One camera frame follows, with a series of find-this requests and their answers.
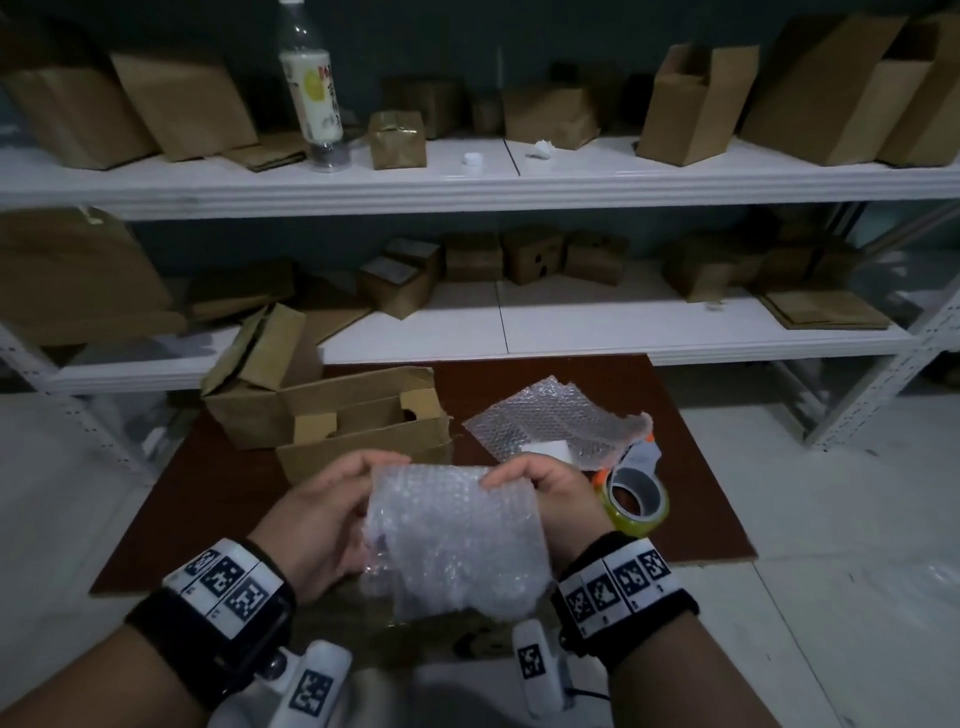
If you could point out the medium cardboard box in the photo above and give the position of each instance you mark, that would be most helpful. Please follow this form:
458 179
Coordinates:
701 270

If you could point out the leaning cardboard box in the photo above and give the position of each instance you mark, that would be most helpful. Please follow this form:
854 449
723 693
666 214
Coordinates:
187 105
82 120

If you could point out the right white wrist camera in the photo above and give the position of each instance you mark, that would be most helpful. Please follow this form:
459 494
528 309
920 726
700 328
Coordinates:
540 667

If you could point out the clear bubble wrap sheet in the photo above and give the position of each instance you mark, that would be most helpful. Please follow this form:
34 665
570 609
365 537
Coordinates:
450 540
540 412

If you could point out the small white-labelled cardboard box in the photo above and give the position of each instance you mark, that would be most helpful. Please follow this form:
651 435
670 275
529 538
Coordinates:
394 289
416 251

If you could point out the large flat cardboard box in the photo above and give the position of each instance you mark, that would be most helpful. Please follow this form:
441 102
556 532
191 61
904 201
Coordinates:
75 277

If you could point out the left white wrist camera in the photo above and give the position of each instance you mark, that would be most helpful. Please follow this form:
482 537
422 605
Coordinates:
311 686

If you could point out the white bottle cap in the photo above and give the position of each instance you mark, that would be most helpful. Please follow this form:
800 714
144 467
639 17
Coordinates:
473 161

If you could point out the big open-flap cardboard box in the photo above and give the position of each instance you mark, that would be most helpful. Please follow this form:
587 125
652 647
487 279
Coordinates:
686 112

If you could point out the narrow cardboard box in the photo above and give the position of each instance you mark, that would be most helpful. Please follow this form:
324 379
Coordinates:
487 114

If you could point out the small taped brown package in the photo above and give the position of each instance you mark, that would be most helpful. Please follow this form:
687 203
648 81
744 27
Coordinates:
397 142

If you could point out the flat cardboard sheet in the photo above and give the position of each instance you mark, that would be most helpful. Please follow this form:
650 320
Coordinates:
337 311

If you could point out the small cardboard box dark holes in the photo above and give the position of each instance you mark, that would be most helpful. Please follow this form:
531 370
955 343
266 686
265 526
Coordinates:
534 256

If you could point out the crumpled white tissue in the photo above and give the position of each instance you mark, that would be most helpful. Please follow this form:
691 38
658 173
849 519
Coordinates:
540 150

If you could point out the person's right forearm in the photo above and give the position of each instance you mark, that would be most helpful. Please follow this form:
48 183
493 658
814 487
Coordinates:
690 690

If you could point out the very large cardboard box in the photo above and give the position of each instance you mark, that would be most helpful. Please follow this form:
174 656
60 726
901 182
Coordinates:
817 90
922 105

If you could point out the small flat cardboard piece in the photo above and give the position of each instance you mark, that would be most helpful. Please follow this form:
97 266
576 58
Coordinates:
270 154

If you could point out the person's left hand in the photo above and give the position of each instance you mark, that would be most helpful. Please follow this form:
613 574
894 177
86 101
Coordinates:
315 525

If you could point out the orange tape dispenser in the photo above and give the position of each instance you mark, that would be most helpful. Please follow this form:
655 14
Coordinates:
645 456

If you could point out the folded flat cardboard box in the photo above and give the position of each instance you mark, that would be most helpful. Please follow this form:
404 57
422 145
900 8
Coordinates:
240 292

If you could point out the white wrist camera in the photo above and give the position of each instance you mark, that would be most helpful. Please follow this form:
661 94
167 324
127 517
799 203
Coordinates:
540 667
311 686

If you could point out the white metal shelf unit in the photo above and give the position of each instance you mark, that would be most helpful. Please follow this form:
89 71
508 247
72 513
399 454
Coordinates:
525 187

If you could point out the right black marker wristband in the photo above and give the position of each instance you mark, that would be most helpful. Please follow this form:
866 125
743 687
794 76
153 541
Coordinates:
622 585

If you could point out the flat cardboard stack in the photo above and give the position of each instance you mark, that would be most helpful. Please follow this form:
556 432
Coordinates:
825 309

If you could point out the square cardboard box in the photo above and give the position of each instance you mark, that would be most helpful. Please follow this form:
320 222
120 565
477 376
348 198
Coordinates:
420 109

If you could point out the black marker wristband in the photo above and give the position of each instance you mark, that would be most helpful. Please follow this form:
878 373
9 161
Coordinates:
622 585
225 592

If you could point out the person's right hand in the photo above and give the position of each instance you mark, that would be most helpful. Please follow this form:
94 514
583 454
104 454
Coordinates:
566 510

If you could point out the clear plastic bottle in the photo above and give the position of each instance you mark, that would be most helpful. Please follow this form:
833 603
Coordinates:
315 97

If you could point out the person's left forearm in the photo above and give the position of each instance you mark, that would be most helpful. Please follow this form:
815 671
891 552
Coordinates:
90 690

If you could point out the white paper sheet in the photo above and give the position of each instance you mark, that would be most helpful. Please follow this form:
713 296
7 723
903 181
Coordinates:
547 450

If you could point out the left black marker wristband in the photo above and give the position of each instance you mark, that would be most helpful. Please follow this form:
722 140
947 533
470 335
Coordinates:
225 592

